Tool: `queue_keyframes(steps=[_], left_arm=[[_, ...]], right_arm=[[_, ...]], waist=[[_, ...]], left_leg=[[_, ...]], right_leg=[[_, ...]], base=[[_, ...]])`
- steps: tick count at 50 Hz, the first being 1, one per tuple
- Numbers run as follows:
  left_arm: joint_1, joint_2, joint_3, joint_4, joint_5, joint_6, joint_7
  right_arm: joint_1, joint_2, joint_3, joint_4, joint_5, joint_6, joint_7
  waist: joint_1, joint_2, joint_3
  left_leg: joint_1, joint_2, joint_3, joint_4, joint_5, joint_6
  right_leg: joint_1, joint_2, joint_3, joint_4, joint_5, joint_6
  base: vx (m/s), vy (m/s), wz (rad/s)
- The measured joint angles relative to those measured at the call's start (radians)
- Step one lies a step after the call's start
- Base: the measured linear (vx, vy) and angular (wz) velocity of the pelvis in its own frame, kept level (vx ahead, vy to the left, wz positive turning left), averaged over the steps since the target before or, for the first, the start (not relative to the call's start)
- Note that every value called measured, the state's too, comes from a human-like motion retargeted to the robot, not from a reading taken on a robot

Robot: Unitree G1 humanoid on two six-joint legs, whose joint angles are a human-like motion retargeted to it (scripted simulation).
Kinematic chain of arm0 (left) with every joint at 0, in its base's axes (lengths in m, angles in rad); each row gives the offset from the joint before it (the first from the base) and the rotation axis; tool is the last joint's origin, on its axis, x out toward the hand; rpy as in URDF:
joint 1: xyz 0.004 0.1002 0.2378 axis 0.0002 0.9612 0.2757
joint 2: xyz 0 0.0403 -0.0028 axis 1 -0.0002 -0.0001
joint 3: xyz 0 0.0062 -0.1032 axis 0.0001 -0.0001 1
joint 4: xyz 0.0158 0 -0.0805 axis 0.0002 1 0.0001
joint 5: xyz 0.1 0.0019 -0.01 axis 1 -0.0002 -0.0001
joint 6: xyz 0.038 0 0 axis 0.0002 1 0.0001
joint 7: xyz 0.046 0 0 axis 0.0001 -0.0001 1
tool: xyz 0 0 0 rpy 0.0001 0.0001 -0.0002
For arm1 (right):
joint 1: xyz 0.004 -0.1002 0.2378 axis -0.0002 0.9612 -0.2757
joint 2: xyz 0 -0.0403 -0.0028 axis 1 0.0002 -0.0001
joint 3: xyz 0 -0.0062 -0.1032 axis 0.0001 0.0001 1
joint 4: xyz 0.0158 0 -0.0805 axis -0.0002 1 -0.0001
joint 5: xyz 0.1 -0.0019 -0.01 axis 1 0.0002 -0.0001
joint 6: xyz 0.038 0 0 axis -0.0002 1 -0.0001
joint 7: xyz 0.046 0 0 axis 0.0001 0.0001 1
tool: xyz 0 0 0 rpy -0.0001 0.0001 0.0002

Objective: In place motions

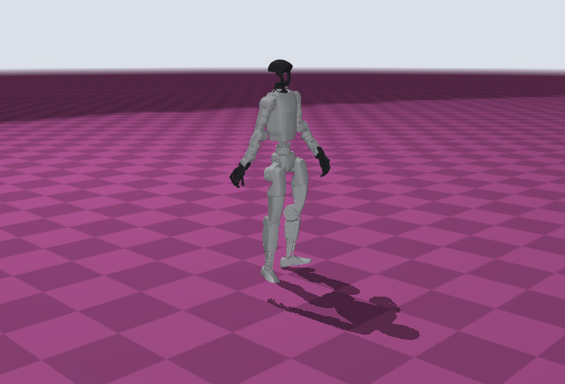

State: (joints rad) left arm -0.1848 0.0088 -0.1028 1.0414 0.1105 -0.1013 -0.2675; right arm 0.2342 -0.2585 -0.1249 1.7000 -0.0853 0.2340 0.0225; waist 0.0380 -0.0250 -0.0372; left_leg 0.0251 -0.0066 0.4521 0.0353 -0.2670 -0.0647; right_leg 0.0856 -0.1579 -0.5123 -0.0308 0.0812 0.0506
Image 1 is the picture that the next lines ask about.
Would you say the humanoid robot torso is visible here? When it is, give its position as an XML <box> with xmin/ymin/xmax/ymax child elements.
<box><xmin>266</xmin><ymin>87</ymin><xmax>298</xmax><ymax>173</ymax></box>

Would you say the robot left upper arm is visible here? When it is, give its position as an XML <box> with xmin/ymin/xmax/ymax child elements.
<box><xmin>293</xmin><ymin>91</ymin><xmax>308</xmax><ymax>132</ymax></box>

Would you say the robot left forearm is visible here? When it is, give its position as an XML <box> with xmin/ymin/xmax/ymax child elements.
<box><xmin>301</xmin><ymin>126</ymin><xmax>323</xmax><ymax>156</ymax></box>

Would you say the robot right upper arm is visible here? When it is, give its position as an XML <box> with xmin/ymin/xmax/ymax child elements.
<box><xmin>254</xmin><ymin>95</ymin><xmax>277</xmax><ymax>141</ymax></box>

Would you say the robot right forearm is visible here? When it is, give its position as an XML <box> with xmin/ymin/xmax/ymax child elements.
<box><xmin>240</xmin><ymin>130</ymin><xmax>262</xmax><ymax>167</ymax></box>

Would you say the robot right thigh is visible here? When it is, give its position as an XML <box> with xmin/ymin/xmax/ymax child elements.
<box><xmin>264</xmin><ymin>162</ymin><xmax>286</xmax><ymax>228</ymax></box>

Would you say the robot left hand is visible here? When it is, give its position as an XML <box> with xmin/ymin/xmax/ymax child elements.
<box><xmin>315</xmin><ymin>147</ymin><xmax>330</xmax><ymax>177</ymax></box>

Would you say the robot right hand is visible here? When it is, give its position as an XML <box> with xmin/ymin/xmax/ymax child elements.
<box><xmin>230</xmin><ymin>162</ymin><xmax>251</xmax><ymax>188</ymax></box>

